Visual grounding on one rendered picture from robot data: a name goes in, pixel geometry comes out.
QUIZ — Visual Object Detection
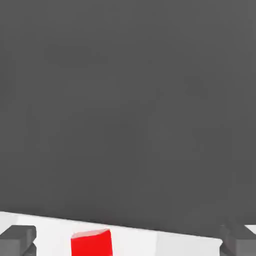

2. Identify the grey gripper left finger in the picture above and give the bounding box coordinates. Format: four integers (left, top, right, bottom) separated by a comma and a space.
0, 224, 38, 256

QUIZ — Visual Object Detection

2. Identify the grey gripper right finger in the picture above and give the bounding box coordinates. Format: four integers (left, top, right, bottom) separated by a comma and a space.
218, 223, 256, 256

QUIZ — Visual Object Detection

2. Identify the small red cube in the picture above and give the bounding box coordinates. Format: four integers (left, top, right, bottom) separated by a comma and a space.
70, 228, 114, 256

